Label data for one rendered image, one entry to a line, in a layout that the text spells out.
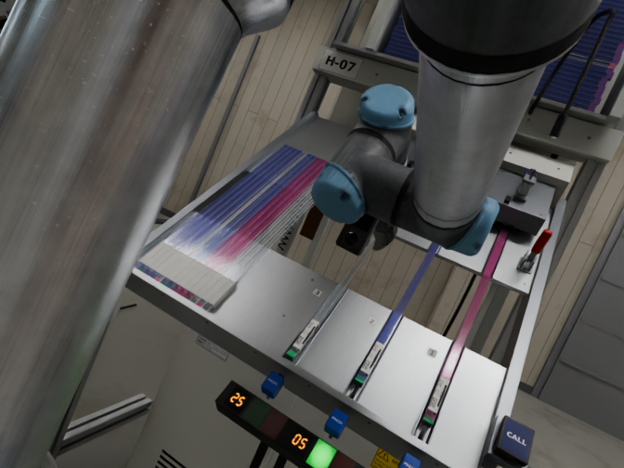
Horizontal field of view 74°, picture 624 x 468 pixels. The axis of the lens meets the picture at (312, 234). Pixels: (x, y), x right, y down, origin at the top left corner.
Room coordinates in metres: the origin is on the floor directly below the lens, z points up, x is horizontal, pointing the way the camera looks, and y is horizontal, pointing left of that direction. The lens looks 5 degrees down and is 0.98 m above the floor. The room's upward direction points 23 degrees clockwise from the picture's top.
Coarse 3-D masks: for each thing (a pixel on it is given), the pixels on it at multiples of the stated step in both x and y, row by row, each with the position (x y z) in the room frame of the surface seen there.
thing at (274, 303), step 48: (240, 288) 0.74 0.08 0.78; (288, 288) 0.75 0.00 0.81; (288, 336) 0.67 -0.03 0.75; (336, 336) 0.68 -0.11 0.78; (432, 336) 0.70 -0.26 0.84; (336, 384) 0.62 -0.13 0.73; (384, 384) 0.62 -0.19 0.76; (432, 384) 0.63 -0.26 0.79; (480, 384) 0.64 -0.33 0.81; (432, 432) 0.57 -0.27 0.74; (480, 432) 0.58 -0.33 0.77
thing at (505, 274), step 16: (304, 128) 1.18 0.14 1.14; (320, 128) 1.19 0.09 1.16; (336, 128) 1.19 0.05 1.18; (288, 144) 1.12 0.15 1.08; (304, 144) 1.12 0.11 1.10; (320, 144) 1.13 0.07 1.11; (336, 144) 1.13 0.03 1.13; (496, 224) 0.93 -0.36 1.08; (544, 224) 0.95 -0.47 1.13; (400, 240) 0.88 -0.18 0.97; (416, 240) 0.87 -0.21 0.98; (496, 240) 0.89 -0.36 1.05; (512, 240) 0.90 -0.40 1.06; (528, 240) 0.90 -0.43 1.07; (448, 256) 0.84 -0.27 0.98; (464, 256) 0.85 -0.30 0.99; (480, 256) 0.85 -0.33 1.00; (512, 256) 0.86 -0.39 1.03; (480, 272) 0.82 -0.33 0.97; (496, 272) 0.82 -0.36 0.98; (512, 272) 0.83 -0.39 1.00; (512, 288) 0.80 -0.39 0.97; (528, 288) 0.80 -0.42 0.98
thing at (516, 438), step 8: (512, 424) 0.55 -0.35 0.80; (520, 424) 0.55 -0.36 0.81; (504, 432) 0.54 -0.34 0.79; (512, 432) 0.54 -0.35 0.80; (520, 432) 0.54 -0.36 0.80; (528, 432) 0.54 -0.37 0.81; (504, 440) 0.53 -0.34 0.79; (512, 440) 0.53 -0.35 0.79; (520, 440) 0.53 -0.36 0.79; (528, 440) 0.54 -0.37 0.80; (504, 448) 0.53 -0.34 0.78; (512, 448) 0.53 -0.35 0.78; (520, 448) 0.53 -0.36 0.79; (528, 448) 0.53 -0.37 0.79; (520, 456) 0.52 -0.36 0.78
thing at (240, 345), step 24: (144, 288) 0.73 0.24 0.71; (168, 288) 0.70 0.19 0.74; (168, 312) 0.74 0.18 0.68; (192, 312) 0.68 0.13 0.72; (216, 336) 0.68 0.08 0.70; (240, 336) 0.64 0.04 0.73; (264, 360) 0.64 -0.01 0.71; (288, 360) 0.62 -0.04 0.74; (288, 384) 0.64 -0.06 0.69; (312, 384) 0.60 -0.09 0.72; (336, 408) 0.60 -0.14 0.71; (360, 408) 0.57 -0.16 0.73; (360, 432) 0.60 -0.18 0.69; (384, 432) 0.56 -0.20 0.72; (432, 456) 0.53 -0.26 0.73
